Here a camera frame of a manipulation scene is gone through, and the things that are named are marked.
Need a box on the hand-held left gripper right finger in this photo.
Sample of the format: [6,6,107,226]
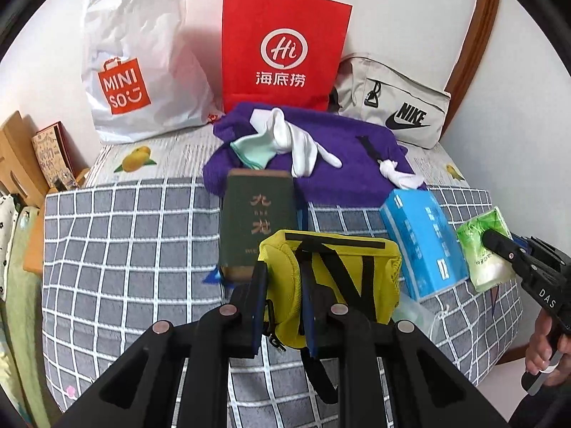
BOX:
[301,272,509,428]

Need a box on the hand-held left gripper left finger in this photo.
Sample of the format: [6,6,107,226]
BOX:
[60,261,271,428]

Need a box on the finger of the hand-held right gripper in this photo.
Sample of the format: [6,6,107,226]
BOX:
[482,229,529,277]
[512,233,569,272]

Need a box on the light green tissue packet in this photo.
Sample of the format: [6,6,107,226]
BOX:
[456,206,520,294]

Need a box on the yellow pouch with black straps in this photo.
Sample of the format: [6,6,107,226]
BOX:
[258,229,402,404]

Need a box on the mint green cloth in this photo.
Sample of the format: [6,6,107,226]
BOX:
[229,134,279,170]

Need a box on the person's right hand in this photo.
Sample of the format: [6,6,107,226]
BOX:
[524,307,558,377]

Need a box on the blue tissue pack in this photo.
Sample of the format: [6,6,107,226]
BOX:
[380,188,471,301]

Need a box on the dark green box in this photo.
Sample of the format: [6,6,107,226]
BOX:
[218,168,299,281]

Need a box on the grey checked blanket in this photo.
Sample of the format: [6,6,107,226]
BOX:
[42,177,522,428]

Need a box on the grey sling bag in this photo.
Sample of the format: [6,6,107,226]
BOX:
[330,53,452,150]

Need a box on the purple towel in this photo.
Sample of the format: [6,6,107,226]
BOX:
[203,102,415,197]

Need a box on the light green cloth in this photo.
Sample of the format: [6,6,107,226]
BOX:
[0,207,50,428]

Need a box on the patterned flat box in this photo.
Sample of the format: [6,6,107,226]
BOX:
[31,121,79,188]

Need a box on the white floral cloth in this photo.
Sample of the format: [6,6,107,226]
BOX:
[0,194,21,304]

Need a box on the red paper bag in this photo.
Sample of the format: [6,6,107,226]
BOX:
[222,0,353,114]

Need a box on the white plastic shopping bag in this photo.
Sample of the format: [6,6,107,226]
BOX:
[80,0,219,143]

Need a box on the brown wooden frame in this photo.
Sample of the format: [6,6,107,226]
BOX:
[439,0,502,143]

